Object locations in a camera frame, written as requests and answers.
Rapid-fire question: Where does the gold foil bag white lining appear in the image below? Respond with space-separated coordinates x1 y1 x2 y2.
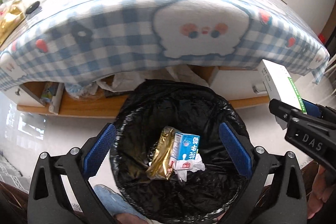
146 126 176 180

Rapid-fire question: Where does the white and green tablet box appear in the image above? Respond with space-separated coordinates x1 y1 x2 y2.
257 59 308 131

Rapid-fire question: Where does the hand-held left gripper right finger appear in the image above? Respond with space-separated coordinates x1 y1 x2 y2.
219 121 307 224

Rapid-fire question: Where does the trash bin with black bag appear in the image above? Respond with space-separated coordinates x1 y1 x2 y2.
110 79 254 223

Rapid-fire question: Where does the blue checked cartoon tablecloth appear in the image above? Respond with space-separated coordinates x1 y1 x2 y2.
0 0 331 92

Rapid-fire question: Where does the gold foil bag red label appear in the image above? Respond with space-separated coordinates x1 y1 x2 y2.
0 0 27 46

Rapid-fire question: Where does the dark grey computer mouse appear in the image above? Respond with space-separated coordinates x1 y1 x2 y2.
25 0 41 14

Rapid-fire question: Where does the wooden table with white drawers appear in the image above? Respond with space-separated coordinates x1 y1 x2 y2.
5 65 276 118

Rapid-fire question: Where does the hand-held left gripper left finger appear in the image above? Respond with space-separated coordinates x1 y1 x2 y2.
28 123 116 224

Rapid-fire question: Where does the grey patterned rug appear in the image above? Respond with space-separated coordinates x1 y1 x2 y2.
0 153 30 193

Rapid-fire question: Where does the small colourful carton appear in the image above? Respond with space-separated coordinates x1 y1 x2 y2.
42 82 59 105

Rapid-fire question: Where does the blue and white milk carton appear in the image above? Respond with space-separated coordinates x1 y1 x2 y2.
169 132 201 170

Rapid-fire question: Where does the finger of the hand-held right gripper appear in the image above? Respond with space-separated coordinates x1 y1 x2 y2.
304 99 326 119
269 98 300 126

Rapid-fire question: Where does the person's right hand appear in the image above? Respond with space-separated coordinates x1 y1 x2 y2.
307 164 336 219

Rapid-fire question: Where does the white paper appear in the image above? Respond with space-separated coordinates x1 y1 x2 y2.
172 154 206 182

